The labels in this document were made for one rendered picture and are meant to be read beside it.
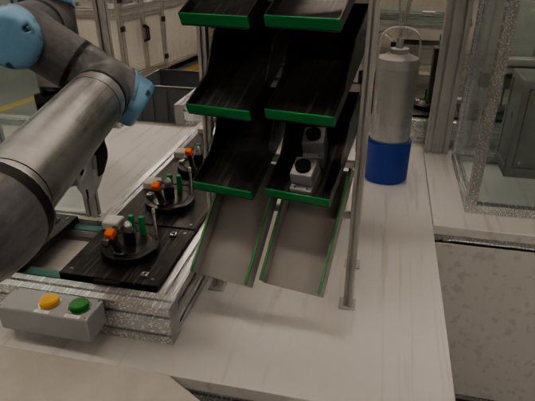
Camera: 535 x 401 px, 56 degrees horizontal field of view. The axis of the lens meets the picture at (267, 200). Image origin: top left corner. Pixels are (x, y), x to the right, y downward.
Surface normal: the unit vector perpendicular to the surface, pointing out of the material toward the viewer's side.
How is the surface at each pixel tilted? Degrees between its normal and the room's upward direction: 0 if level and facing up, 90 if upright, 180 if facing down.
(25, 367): 0
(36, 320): 90
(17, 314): 90
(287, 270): 45
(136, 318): 90
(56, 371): 0
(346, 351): 0
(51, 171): 62
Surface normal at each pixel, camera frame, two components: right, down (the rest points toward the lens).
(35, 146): 0.46, -0.74
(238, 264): -0.27, -0.32
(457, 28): -0.21, 0.46
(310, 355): 0.00, -0.88
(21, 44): 0.01, 0.46
